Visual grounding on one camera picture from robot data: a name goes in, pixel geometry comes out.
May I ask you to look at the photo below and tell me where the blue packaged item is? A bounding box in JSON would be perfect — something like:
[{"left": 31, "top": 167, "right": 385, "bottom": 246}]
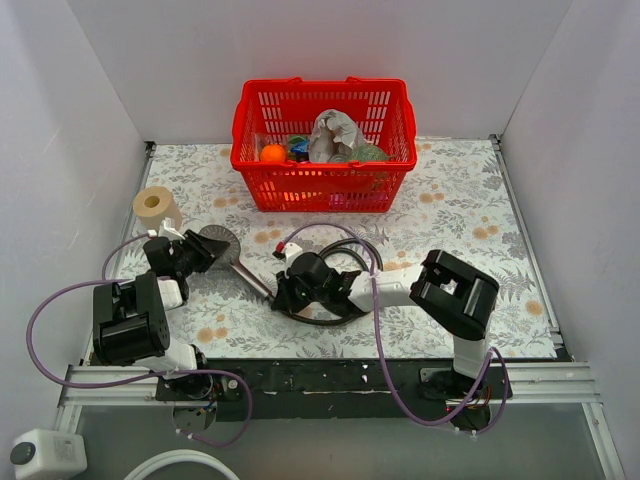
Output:
[{"left": 289, "top": 137, "right": 310, "bottom": 156}]

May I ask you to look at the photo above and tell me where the white power adapter box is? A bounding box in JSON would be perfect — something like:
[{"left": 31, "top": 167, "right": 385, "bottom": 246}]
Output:
[{"left": 10, "top": 429, "right": 88, "bottom": 480}]

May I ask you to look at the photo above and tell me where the grey handheld shower head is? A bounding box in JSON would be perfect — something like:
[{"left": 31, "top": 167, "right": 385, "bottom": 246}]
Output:
[{"left": 199, "top": 225, "right": 274, "bottom": 304}]

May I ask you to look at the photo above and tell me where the white curved tube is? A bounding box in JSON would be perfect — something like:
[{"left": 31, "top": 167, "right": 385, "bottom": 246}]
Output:
[{"left": 123, "top": 449, "right": 241, "bottom": 480}]

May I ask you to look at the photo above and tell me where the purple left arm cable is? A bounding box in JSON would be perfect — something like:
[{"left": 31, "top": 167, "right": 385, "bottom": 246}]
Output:
[{"left": 25, "top": 232, "right": 254, "bottom": 447}]

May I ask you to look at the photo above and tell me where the red plastic shopping basket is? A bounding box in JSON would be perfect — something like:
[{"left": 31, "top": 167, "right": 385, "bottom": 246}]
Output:
[{"left": 231, "top": 77, "right": 417, "bottom": 213}]

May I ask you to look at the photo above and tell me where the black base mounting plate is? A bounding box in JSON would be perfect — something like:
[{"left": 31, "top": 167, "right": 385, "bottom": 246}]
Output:
[{"left": 154, "top": 357, "right": 514, "bottom": 424}]

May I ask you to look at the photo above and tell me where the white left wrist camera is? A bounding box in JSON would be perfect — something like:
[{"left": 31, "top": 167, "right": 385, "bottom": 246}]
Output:
[{"left": 147, "top": 217, "right": 185, "bottom": 241}]

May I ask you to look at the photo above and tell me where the green netted item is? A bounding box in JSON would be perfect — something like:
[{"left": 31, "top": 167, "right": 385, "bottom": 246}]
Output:
[{"left": 347, "top": 143, "right": 390, "bottom": 163}]

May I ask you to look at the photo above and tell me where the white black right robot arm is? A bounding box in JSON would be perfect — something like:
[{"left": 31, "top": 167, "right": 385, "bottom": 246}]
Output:
[{"left": 271, "top": 243, "right": 500, "bottom": 398}]

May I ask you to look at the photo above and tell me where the dark metal shower hose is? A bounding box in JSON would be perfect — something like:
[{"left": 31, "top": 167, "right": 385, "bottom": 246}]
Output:
[{"left": 279, "top": 237, "right": 386, "bottom": 326}]

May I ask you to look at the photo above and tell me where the floral patterned table mat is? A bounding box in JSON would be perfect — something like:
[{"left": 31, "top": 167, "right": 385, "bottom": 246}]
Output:
[{"left": 143, "top": 139, "right": 556, "bottom": 359}]

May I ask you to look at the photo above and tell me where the crumpled grey paper bag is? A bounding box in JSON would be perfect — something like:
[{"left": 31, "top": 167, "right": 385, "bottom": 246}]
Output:
[{"left": 308, "top": 109, "right": 366, "bottom": 163}]

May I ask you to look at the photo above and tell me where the aluminium frame rail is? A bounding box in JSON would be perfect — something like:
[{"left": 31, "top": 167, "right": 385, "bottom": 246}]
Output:
[{"left": 60, "top": 361, "right": 624, "bottom": 479}]

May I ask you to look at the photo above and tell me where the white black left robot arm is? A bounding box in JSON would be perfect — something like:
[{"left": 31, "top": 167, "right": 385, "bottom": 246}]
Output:
[{"left": 93, "top": 230, "right": 231, "bottom": 400}]

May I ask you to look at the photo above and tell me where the orange fruit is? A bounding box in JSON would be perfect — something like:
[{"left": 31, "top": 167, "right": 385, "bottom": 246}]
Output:
[{"left": 259, "top": 144, "right": 288, "bottom": 163}]

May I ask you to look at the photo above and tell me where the beige tape roll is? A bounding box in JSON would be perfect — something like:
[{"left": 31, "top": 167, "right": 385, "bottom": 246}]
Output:
[{"left": 132, "top": 186, "right": 183, "bottom": 230}]

